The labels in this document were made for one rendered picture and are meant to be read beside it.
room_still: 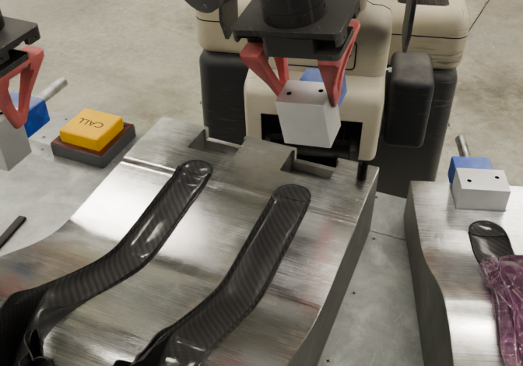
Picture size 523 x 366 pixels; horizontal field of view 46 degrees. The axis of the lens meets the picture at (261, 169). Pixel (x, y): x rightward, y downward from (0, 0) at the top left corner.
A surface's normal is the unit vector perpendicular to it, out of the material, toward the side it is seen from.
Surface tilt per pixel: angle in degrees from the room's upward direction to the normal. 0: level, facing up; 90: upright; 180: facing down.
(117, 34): 0
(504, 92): 0
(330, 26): 12
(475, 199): 90
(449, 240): 0
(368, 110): 98
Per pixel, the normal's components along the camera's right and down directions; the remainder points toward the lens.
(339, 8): -0.19, -0.72
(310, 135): -0.37, 0.68
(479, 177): 0.00, -0.79
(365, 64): -0.16, 0.71
